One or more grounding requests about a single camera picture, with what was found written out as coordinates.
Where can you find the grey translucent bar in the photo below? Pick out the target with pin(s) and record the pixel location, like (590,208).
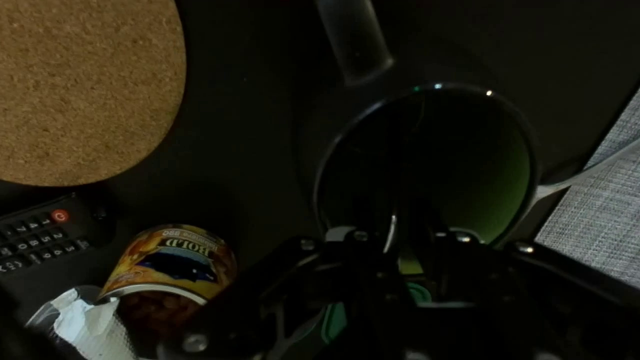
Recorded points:
(357,40)

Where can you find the yellow labelled food cup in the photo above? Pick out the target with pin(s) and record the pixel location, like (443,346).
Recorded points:
(167,262)

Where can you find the round cork trivet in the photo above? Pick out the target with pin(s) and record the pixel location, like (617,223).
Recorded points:
(80,87)

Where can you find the dark mug green inside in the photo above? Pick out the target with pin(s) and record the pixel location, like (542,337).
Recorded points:
(466,161)

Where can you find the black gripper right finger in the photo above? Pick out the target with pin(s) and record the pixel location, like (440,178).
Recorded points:
(507,300)

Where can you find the crumpled white tissue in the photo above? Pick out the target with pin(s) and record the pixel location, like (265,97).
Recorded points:
(87,326)

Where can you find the black remote control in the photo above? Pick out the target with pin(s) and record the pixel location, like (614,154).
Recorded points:
(40,241)

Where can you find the grey woven placemat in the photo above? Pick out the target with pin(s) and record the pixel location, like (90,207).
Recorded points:
(603,212)

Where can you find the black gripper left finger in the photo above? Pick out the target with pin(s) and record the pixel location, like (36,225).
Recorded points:
(301,300)

